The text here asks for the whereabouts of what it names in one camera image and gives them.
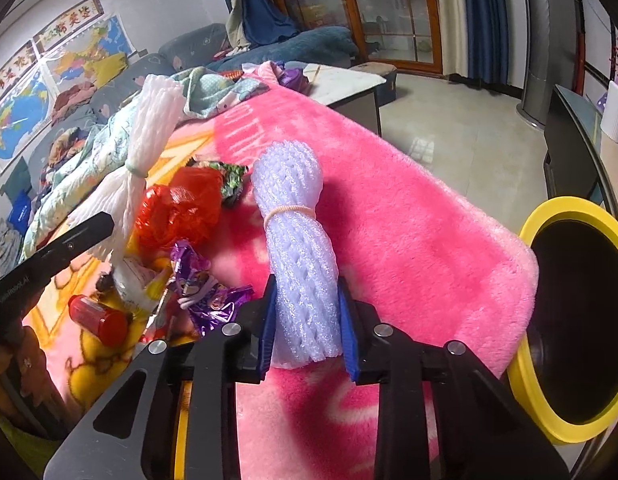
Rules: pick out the wooden glass door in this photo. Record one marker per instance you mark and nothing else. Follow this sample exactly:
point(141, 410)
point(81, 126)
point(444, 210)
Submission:
point(389, 10)

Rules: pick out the black tv cabinet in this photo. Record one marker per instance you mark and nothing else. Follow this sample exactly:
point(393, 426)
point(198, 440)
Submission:
point(564, 135)

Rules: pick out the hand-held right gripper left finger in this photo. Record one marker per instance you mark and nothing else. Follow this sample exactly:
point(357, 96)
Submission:
point(269, 330)

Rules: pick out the blue sofa blanket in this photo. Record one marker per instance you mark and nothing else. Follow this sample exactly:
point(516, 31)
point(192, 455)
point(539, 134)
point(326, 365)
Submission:
point(309, 42)

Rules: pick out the purple snack wrapper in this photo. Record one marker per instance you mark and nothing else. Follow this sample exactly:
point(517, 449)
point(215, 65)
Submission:
point(199, 290)

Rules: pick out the white top side table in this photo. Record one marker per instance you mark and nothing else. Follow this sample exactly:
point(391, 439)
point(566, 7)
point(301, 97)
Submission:
point(339, 82)

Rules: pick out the blue curtain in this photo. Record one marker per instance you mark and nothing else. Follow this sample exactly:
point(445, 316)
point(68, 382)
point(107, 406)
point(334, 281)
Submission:
point(484, 20)
point(259, 10)

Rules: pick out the floral quilt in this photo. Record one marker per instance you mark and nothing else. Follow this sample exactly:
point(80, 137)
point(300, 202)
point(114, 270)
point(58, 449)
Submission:
point(89, 160)

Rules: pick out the red plastic bag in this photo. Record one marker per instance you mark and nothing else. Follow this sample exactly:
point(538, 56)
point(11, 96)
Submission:
point(184, 210)

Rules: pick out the red character wall banner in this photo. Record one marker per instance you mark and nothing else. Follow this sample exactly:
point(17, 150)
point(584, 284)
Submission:
point(69, 22)
point(9, 77)

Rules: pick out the blue bag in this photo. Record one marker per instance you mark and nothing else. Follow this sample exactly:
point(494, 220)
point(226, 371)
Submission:
point(21, 212)

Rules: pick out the grey tower air conditioner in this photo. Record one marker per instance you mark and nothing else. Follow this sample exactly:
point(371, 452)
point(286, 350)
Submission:
point(536, 35)

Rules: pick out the crumpled purple wrapper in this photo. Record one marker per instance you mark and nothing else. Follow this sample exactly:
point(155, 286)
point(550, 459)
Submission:
point(291, 79)

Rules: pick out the white ribbed vase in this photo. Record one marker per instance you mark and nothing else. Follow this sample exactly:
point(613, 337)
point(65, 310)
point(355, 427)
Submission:
point(614, 110)

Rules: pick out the pink fleece blanket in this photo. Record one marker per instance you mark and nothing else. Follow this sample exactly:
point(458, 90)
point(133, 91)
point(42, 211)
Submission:
point(414, 240)

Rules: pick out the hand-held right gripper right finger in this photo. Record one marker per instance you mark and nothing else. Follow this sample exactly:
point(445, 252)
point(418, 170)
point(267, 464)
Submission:
point(346, 340)

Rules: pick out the world map poster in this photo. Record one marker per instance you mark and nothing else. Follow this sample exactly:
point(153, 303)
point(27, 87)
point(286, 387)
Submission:
point(19, 115)

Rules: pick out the country map poster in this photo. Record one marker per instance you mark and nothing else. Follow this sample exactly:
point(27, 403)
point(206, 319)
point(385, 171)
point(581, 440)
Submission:
point(84, 60)

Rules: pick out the lavender foam net roll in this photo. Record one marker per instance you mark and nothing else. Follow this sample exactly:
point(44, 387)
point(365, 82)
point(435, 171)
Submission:
point(294, 260)

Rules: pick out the dark blue stool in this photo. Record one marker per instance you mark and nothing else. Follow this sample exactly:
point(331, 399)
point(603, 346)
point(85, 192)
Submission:
point(374, 67)

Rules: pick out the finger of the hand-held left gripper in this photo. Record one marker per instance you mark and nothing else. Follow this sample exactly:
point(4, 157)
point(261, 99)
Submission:
point(64, 252)

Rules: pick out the white foam net bundle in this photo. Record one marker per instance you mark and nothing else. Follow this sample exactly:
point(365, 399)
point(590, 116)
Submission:
point(149, 125)

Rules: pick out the green candy wrapper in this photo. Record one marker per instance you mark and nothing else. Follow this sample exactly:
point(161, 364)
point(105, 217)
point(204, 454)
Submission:
point(234, 180)

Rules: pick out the yellow black trash bin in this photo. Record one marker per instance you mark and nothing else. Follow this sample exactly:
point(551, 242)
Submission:
point(526, 385)

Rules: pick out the small red bottle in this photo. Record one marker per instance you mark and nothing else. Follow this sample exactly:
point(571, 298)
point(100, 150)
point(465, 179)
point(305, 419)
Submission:
point(96, 317)

